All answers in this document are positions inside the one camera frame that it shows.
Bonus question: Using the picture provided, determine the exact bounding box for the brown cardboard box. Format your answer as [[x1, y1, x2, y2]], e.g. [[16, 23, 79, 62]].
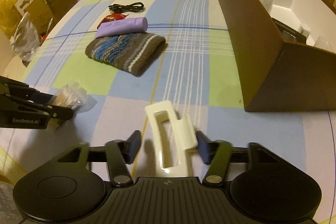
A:
[[39, 0, 78, 28]]

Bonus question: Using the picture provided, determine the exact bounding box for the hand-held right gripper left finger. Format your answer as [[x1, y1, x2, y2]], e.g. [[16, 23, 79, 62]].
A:
[[56, 130, 142, 186]]

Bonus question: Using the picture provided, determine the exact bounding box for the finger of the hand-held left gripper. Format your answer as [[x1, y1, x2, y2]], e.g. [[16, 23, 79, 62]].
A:
[[0, 76, 54, 104], [0, 98, 74, 120]]

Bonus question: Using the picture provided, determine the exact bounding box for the black cable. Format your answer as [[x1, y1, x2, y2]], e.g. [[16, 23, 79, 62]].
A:
[[108, 2, 146, 14]]

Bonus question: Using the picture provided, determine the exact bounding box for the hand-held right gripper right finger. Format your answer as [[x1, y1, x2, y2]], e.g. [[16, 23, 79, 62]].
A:
[[196, 131, 279, 185]]

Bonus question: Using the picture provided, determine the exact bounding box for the yellow plastic bag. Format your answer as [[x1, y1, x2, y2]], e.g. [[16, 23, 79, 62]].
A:
[[0, 0, 23, 35]]

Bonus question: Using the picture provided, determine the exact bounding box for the cotton swab pack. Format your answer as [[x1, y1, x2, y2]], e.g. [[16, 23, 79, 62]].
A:
[[47, 82, 96, 130]]

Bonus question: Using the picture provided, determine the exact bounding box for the purple tube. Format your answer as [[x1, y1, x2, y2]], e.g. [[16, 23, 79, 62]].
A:
[[95, 17, 148, 39]]

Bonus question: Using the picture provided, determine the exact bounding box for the striped knitted hat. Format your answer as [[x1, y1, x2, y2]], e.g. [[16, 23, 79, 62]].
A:
[[85, 32, 166, 77]]

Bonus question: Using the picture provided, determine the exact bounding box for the white cutout card box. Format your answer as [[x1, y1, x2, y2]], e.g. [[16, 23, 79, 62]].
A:
[[14, 0, 44, 15]]

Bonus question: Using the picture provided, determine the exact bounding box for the black product box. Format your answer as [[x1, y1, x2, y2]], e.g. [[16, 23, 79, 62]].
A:
[[272, 17, 307, 43]]

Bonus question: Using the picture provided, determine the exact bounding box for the checked tablecloth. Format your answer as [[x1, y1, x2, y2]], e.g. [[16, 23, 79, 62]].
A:
[[0, 0, 336, 224]]

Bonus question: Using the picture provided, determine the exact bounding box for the brown storage box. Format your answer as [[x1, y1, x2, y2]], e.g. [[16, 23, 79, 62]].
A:
[[217, 0, 336, 112]]

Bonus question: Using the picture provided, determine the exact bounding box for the white hair claw clip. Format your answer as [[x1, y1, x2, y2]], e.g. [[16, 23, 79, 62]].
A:
[[145, 100, 198, 177]]

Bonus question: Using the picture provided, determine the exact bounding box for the red snack packet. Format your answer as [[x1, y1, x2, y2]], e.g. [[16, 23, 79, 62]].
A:
[[99, 13, 130, 29]]

